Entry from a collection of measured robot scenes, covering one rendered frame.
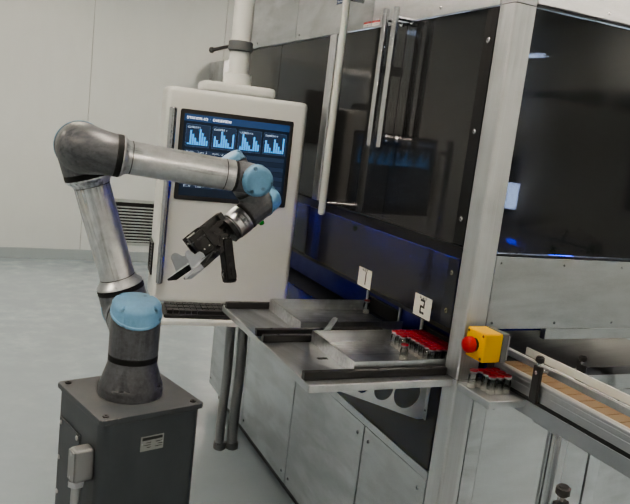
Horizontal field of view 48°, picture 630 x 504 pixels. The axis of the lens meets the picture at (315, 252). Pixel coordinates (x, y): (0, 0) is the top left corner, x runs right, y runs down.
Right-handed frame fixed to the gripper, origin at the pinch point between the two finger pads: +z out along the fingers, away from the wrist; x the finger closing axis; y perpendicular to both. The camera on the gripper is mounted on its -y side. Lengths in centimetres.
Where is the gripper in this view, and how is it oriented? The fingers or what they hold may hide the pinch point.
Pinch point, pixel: (176, 282)
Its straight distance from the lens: 179.8
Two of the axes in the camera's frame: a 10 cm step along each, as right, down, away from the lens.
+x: 4.5, -0.6, -8.9
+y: -5.7, -7.9, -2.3
